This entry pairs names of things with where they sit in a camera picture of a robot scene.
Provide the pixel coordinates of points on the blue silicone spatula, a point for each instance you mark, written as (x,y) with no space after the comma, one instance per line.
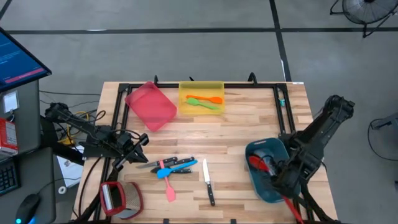
(163,172)

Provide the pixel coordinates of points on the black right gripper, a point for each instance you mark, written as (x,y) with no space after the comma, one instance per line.
(287,180)

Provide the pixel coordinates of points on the dark grey desk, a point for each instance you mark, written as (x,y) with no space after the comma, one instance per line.
(46,174)

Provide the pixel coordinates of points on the black keyboard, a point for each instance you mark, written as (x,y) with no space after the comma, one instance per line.
(7,177)

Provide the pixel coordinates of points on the grey-blue silicone spatula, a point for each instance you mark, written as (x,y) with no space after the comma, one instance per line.
(264,153)

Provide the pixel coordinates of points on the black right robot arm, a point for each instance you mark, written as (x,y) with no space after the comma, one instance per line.
(323,124)

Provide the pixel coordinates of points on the black computer mouse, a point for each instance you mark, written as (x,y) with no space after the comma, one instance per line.
(28,208)

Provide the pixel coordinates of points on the red tape dispenser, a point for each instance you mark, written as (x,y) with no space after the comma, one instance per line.
(133,199)

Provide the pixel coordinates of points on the orange silicone spatula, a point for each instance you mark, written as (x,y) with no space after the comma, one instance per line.
(216,99)

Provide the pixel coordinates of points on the small teal clip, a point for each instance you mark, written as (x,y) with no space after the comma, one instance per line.
(281,102)

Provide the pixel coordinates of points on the white tape roll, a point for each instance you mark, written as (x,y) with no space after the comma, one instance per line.
(59,190)

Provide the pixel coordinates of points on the red cardboard box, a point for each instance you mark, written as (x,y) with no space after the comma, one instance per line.
(7,137)

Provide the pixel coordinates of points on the green spoon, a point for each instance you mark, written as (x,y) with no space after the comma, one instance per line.
(192,101)

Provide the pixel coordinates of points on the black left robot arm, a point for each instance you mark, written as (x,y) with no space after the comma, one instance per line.
(93,133)

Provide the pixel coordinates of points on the blue-screen computer monitor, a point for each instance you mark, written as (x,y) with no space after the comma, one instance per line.
(15,62)

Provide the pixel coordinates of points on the white paper sheet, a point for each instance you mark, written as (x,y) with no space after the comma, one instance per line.
(71,171)

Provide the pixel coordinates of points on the black metal table frame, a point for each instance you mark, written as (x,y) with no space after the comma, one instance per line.
(248,85)

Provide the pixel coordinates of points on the black floor fan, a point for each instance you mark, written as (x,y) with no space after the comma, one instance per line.
(367,12)

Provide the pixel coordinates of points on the red spoon with steel shaft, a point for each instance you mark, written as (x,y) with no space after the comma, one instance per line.
(256,162)

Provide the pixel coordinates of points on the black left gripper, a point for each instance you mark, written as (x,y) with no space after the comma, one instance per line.
(129,141)

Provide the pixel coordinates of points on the pink translucent plastic bin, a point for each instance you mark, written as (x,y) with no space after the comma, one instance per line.
(150,105)

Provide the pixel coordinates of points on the white paper label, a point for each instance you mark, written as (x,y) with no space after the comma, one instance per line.
(11,101)

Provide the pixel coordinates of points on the yellow translucent plastic bin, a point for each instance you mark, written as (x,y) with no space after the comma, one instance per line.
(202,90)

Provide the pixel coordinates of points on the grey stand foot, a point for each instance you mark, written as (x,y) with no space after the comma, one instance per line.
(388,121)

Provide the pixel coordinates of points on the teal plastic bin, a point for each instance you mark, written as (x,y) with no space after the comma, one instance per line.
(258,186)

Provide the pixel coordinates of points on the pink silicone spatula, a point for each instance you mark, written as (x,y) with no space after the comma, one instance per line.
(170,194)

